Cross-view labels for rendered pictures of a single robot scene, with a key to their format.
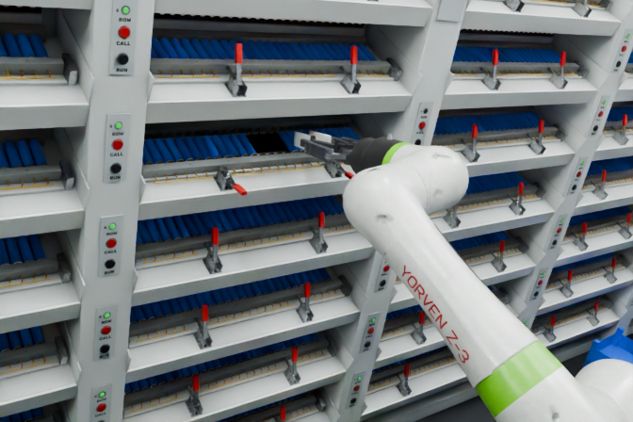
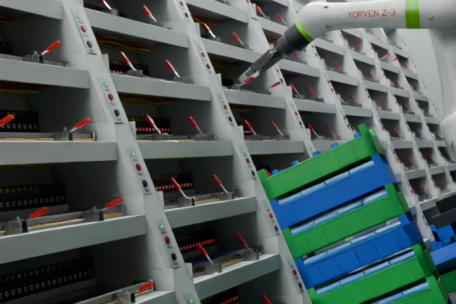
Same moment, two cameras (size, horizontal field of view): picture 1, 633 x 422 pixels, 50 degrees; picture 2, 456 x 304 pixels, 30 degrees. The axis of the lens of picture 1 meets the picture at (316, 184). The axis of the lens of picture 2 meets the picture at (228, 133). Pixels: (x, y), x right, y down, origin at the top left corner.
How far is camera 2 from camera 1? 2.43 m
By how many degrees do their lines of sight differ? 44
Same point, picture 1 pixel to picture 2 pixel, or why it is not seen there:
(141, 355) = not seen: hidden behind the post
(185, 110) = (210, 45)
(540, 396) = not seen: outside the picture
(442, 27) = (254, 22)
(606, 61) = (311, 53)
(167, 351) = not seen: hidden behind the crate
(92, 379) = (258, 194)
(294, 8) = (212, 5)
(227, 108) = (220, 47)
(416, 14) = (243, 15)
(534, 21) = (277, 26)
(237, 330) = not seen: hidden behind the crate
